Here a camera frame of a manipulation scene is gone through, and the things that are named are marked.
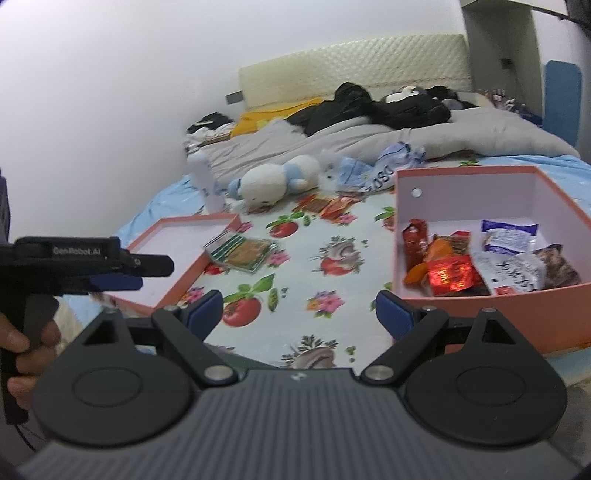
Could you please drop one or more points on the yellow cloth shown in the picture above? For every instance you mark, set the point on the yellow cloth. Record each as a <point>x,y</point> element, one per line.
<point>258,117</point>

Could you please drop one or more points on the grey blanket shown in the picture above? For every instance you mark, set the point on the grey blanket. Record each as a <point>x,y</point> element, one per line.
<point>485,134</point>

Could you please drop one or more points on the crumpled light blue bag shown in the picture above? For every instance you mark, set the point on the crumpled light blue bag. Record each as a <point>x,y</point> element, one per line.
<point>392,164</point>

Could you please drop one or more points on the orange striped snack packet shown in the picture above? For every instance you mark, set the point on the orange striped snack packet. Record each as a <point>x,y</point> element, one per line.
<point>315,203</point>

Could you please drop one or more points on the brown red snack packet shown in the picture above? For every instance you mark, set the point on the brown red snack packet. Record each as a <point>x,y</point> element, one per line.
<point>460,242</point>

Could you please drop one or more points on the cream padded headboard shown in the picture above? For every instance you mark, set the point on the cream padded headboard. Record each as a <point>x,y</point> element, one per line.
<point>351,60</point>

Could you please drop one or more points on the blue white snack bag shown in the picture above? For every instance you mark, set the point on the blue white snack bag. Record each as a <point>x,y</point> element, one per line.
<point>508,237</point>

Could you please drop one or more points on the floral bed sheet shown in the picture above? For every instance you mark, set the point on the floral bed sheet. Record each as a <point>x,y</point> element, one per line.
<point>304,258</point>

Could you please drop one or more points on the dark red snack packet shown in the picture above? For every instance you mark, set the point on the dark red snack packet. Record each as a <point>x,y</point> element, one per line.
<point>413,242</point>

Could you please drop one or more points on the nightstand clutter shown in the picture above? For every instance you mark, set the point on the nightstand clutter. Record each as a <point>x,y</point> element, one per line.
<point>505,100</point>

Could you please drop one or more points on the black white clothing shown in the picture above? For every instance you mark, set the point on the black white clothing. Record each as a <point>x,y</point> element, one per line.
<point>207,122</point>

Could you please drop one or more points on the white brown snack packet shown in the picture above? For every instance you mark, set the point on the white brown snack packet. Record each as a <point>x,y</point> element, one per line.
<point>512,272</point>

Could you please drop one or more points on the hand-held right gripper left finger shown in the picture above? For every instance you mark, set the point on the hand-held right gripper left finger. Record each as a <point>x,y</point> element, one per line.
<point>206,307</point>

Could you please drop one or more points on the white bottle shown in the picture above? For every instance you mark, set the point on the white bottle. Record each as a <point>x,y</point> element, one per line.
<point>203,180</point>

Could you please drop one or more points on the white blue plush toy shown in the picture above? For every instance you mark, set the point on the white blue plush toy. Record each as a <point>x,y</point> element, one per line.
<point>263,182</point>

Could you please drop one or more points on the person's left hand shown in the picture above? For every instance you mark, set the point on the person's left hand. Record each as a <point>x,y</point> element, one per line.
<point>11,341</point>

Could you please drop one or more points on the grey wall socket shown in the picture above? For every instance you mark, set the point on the grey wall socket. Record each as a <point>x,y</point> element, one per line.
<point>234,97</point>

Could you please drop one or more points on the pink cardboard box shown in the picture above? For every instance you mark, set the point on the pink cardboard box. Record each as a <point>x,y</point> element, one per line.
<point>485,318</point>

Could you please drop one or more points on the pink box lid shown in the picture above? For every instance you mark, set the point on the pink box lid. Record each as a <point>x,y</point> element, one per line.
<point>171,249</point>

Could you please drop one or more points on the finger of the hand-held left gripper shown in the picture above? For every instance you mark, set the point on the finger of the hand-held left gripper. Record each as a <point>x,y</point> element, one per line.
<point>152,265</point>
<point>120,283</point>

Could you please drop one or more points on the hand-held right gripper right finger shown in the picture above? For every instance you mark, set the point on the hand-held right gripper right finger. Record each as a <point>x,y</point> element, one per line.
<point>392,309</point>

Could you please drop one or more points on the blue padded board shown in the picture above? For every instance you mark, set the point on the blue padded board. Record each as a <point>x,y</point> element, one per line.
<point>561,101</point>

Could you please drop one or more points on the green snack packet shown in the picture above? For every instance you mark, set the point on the green snack packet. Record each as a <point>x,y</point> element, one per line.
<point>240,251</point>

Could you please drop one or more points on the shiny red foil packet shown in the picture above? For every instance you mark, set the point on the shiny red foil packet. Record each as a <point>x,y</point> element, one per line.
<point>448,274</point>

